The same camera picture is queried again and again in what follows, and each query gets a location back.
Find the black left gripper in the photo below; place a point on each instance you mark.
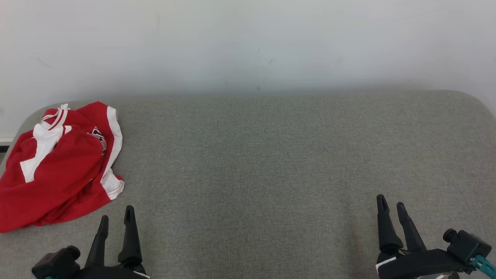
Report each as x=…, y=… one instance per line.
x=112, y=273

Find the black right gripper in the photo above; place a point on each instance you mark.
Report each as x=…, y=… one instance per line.
x=418, y=265

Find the red jersey with white sleeves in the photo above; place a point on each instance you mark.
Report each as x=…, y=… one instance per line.
x=46, y=186

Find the red shorts with white trim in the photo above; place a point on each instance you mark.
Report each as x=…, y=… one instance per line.
x=115, y=135

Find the grey fabric sofa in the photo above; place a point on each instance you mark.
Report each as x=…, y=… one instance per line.
x=271, y=162

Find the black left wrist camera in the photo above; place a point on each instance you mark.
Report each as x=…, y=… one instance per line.
x=56, y=265

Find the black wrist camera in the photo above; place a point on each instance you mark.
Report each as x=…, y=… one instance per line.
x=56, y=265
x=467, y=244

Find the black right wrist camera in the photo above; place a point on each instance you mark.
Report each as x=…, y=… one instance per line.
x=467, y=244

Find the white wall baseboard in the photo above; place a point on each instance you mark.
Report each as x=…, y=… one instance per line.
x=6, y=141

